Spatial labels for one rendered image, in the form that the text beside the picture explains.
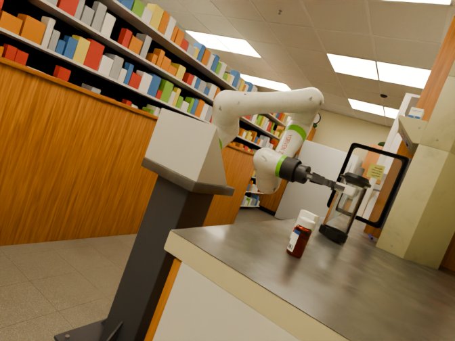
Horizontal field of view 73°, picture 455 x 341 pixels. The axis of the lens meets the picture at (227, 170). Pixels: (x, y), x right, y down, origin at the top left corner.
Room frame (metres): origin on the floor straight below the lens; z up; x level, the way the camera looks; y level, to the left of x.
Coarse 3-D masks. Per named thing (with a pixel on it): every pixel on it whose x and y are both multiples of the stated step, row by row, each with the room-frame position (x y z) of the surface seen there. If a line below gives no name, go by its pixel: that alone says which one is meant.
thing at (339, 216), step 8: (352, 184) 1.07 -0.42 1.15; (360, 184) 1.05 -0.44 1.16; (336, 192) 1.11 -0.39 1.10; (360, 192) 1.06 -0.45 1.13; (336, 200) 1.09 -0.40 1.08; (344, 200) 1.07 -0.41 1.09; (352, 200) 1.06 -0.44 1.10; (336, 208) 1.08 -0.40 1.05; (344, 208) 1.06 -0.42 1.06; (352, 208) 1.06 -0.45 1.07; (328, 216) 1.09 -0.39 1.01; (336, 216) 1.07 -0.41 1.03; (344, 216) 1.06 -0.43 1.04; (352, 216) 1.07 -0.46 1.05; (328, 224) 1.08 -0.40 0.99; (336, 224) 1.07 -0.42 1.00; (344, 224) 1.06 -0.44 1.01; (344, 232) 1.07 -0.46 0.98
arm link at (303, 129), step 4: (292, 116) 1.59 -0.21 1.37; (292, 120) 1.59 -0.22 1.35; (296, 120) 1.57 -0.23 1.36; (288, 124) 1.58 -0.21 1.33; (292, 124) 1.56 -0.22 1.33; (296, 124) 1.55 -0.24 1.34; (300, 124) 1.55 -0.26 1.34; (304, 124) 1.56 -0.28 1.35; (308, 124) 1.56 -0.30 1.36; (312, 124) 1.59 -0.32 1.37; (288, 128) 1.55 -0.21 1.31; (292, 128) 1.54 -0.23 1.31; (296, 128) 1.53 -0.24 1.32; (300, 128) 1.54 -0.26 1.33; (304, 128) 1.55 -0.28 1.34; (308, 128) 1.57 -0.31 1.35; (300, 132) 1.53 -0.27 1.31; (304, 132) 1.54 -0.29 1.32; (308, 132) 1.58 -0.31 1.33; (304, 136) 1.54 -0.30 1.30; (304, 140) 1.55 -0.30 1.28
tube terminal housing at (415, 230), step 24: (432, 120) 1.32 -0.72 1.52; (432, 144) 1.30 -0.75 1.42; (408, 168) 1.32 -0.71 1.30; (432, 168) 1.28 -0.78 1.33; (408, 192) 1.30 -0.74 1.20; (432, 192) 1.27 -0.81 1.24; (408, 216) 1.29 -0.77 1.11; (432, 216) 1.28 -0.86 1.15; (384, 240) 1.31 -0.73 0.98; (408, 240) 1.27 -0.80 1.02; (432, 240) 1.30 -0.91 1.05; (432, 264) 1.31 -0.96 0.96
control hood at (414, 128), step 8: (400, 120) 1.37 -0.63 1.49; (408, 120) 1.36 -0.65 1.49; (416, 120) 1.34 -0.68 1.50; (424, 120) 1.33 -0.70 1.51; (400, 128) 1.49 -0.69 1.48; (408, 128) 1.35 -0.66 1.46; (416, 128) 1.34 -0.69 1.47; (424, 128) 1.32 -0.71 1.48; (408, 136) 1.36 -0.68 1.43; (416, 136) 1.33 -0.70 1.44; (416, 144) 1.35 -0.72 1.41
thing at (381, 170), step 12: (360, 156) 1.74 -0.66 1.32; (372, 156) 1.70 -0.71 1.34; (384, 156) 1.67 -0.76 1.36; (348, 168) 1.76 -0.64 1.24; (372, 168) 1.69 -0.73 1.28; (384, 168) 1.65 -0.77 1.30; (396, 168) 1.62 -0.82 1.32; (372, 180) 1.67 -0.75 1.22; (384, 180) 1.64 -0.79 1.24; (372, 192) 1.66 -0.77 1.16; (384, 192) 1.63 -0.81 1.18; (372, 204) 1.64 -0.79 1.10; (384, 204) 1.61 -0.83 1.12; (360, 216) 1.67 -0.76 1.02; (372, 216) 1.63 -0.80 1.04
